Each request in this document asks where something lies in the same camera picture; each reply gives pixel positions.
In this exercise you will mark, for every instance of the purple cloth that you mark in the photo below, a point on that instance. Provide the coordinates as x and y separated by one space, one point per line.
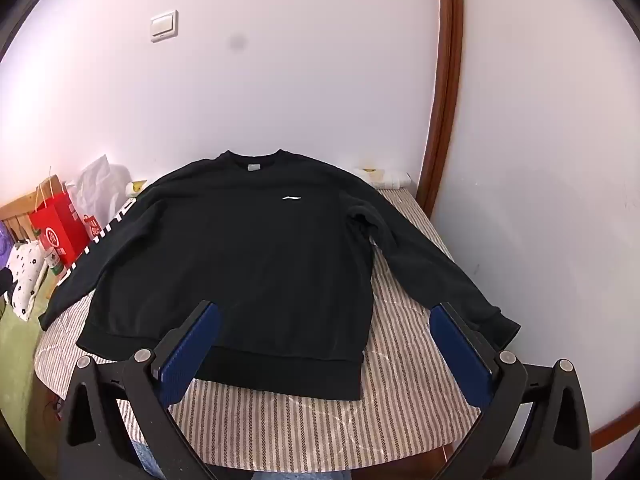
4 255

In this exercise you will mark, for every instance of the wooden headboard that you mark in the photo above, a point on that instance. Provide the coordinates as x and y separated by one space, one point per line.
15 210

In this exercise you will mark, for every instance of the white dotted cloth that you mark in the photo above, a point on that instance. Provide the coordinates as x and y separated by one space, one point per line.
27 280

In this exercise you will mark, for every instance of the wooden door frame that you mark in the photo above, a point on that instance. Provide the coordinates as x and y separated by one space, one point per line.
445 110

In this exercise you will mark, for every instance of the striped quilt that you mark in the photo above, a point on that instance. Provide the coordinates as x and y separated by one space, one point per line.
400 410

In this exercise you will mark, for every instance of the red paper bag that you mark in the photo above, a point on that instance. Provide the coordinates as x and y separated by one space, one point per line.
55 230

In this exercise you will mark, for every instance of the wooden baseboard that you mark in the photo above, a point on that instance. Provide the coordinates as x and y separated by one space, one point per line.
615 424

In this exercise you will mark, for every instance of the green bed sheet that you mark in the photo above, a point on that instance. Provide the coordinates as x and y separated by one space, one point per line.
20 360

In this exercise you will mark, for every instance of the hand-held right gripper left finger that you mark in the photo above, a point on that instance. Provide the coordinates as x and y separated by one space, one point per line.
190 355

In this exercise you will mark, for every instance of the white light switch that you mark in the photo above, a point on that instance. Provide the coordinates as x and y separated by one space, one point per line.
164 26

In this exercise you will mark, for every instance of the black sweatshirt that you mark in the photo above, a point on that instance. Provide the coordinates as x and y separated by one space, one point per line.
240 260

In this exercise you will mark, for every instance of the white plastic bag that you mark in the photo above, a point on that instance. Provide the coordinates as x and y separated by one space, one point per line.
100 185

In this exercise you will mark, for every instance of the white bottle green label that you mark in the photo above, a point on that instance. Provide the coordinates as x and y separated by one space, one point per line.
52 260

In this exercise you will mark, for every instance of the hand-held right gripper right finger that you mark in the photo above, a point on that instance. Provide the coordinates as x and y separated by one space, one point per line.
461 355

